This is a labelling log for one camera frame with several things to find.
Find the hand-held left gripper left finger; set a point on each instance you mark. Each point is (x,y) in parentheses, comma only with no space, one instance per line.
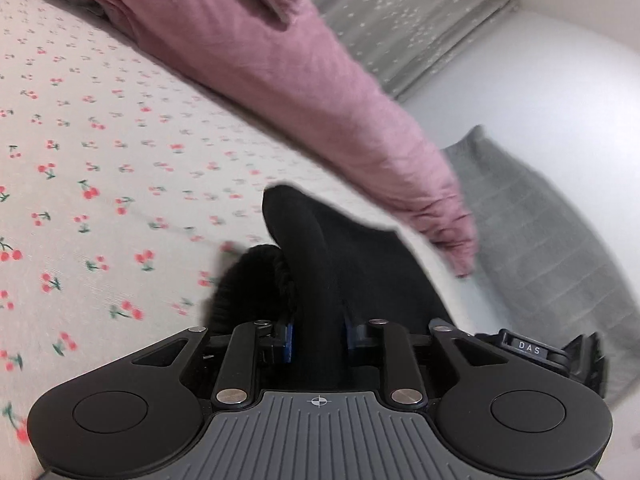
(287,342)

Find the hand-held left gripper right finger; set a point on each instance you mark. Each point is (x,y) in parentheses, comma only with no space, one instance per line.
(351,344)

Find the black pants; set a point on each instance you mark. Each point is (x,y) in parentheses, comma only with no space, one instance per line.
(320,270)

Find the grey blanket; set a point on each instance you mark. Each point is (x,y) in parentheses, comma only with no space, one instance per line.
(530,240)

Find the cherry print bed sheet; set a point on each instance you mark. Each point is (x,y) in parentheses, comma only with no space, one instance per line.
(110,160)

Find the pink duvet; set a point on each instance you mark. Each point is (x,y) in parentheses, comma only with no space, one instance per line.
(300,60)

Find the grey patterned curtain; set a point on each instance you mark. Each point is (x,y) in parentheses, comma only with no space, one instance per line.
(415,15)

